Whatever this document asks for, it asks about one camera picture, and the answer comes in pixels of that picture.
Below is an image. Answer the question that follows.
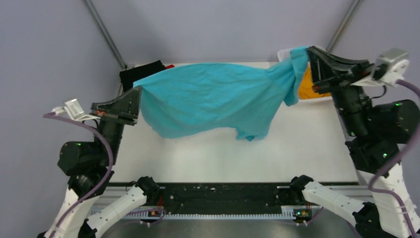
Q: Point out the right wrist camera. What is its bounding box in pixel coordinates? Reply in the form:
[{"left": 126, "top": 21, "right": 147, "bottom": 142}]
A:
[{"left": 351, "top": 48, "right": 410, "bottom": 87}]

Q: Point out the right aluminium frame post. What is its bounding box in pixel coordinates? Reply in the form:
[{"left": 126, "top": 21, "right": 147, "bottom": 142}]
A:
[{"left": 326, "top": 0, "right": 364, "bottom": 53}]

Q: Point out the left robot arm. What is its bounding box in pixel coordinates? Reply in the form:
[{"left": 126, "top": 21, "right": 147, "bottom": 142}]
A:
[{"left": 39, "top": 86, "right": 166, "bottom": 238}]

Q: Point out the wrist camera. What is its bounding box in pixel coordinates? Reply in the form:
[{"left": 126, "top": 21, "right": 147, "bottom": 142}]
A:
[
  {"left": 351, "top": 48, "right": 410, "bottom": 87},
  {"left": 51, "top": 98, "right": 100, "bottom": 122}
]

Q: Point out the cyan t-shirt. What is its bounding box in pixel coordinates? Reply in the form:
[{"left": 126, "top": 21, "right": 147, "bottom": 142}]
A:
[{"left": 133, "top": 47, "right": 309, "bottom": 141}]

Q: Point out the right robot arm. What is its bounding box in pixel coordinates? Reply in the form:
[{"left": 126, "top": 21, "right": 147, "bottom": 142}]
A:
[{"left": 290, "top": 46, "right": 420, "bottom": 238}]

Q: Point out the folded black t-shirt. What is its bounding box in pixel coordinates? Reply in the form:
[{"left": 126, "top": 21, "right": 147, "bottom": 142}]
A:
[{"left": 119, "top": 60, "right": 166, "bottom": 92}]

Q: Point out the white plastic basket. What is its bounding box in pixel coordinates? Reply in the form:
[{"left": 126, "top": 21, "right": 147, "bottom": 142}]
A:
[{"left": 277, "top": 46, "right": 331, "bottom": 101}]

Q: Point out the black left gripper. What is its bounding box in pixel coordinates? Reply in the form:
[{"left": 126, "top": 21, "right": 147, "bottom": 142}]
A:
[{"left": 92, "top": 84, "right": 144, "bottom": 165}]

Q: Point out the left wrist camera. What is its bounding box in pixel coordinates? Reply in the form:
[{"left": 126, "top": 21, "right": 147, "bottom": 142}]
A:
[{"left": 51, "top": 98, "right": 100, "bottom": 122}]

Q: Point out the aluminium frame post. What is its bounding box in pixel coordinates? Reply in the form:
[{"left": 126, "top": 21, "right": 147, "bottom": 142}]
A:
[
  {"left": 82, "top": 0, "right": 127, "bottom": 70},
  {"left": 326, "top": 0, "right": 364, "bottom": 53}
]

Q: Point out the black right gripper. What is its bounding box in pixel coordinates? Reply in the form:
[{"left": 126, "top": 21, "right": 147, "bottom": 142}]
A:
[{"left": 307, "top": 45, "right": 375, "bottom": 136}]

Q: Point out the folded red t-shirt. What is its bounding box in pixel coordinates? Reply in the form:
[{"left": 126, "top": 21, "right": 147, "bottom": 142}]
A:
[{"left": 165, "top": 64, "right": 175, "bottom": 69}]

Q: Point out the orange t-shirt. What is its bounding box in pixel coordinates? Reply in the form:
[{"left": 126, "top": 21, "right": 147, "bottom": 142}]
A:
[{"left": 298, "top": 66, "right": 331, "bottom": 100}]

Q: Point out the left aluminium frame post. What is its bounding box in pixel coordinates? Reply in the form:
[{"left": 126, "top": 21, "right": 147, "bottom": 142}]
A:
[{"left": 82, "top": 0, "right": 127, "bottom": 70}]

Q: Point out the white cable duct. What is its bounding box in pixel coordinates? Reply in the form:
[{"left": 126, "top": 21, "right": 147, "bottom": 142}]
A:
[{"left": 122, "top": 207, "right": 315, "bottom": 220}]

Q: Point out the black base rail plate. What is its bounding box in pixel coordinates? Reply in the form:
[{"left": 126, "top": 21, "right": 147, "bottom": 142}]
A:
[{"left": 108, "top": 182, "right": 360, "bottom": 216}]

